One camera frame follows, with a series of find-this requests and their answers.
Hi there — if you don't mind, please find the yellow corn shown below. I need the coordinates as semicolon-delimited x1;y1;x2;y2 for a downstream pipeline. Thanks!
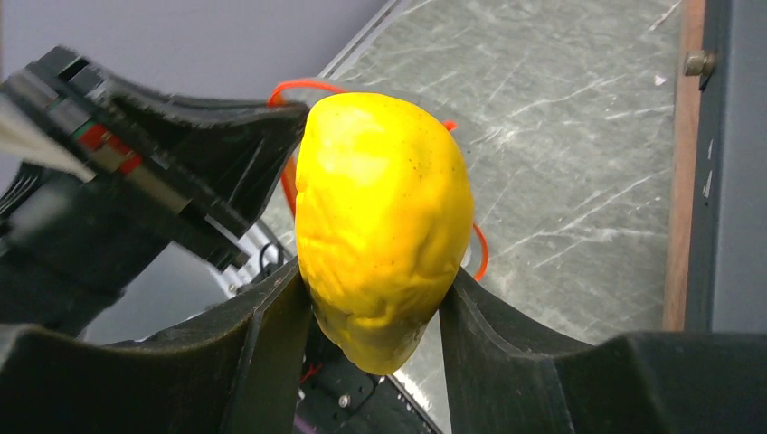
295;92;475;375

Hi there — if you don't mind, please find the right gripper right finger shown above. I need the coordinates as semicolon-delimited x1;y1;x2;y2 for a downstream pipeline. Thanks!
440;271;766;433

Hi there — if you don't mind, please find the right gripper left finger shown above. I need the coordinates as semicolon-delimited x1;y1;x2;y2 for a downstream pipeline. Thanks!
1;261;311;433

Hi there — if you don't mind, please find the wooden base board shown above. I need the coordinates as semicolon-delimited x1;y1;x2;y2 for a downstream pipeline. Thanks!
662;0;705;332

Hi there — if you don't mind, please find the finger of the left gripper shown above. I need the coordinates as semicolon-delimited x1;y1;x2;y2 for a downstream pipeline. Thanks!
35;46;308;238

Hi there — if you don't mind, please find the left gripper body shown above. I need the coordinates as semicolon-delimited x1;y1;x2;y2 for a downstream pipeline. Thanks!
1;71;252;335

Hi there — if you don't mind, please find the dark grey network switch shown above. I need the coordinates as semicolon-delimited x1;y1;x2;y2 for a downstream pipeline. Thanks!
683;0;766;334

